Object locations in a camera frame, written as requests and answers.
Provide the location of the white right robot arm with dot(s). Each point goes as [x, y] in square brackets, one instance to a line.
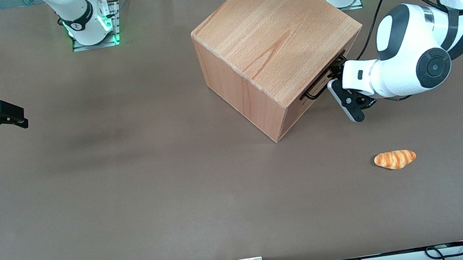
[80, 14]

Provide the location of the wooden top drawer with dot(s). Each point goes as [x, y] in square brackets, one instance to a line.
[293, 105]

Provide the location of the wooden drawer cabinet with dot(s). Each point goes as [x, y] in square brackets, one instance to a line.
[271, 29]

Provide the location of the toy croissant bread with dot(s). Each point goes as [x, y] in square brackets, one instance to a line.
[395, 159]

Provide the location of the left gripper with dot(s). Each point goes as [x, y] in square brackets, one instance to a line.
[336, 71]

